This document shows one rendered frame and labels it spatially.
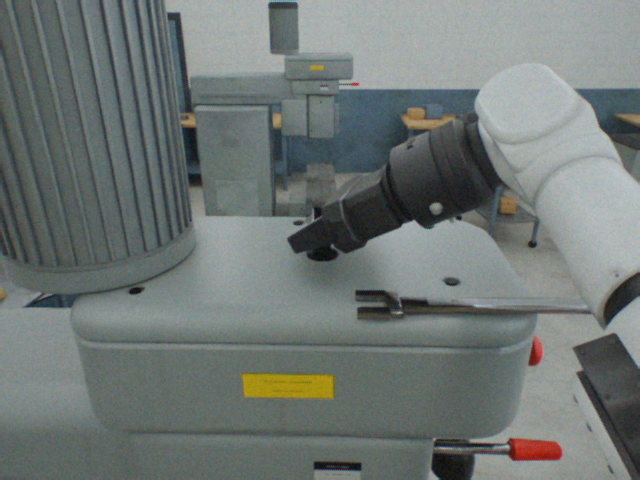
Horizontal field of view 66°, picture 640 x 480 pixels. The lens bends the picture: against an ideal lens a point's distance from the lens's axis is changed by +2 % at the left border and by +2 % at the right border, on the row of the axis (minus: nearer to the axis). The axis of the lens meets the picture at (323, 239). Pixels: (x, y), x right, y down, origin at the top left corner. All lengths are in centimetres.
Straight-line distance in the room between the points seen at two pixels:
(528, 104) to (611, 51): 747
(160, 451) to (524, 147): 47
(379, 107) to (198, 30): 264
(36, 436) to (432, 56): 680
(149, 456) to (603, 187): 51
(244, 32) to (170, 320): 671
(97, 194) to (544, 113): 38
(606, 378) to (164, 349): 36
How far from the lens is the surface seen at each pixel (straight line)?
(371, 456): 58
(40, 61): 47
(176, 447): 60
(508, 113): 42
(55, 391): 65
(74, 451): 66
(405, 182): 46
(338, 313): 46
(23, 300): 289
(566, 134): 39
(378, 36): 703
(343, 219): 47
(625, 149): 504
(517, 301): 49
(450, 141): 46
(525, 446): 62
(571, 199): 37
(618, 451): 30
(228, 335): 47
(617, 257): 32
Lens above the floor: 214
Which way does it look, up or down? 25 degrees down
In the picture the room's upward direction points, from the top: straight up
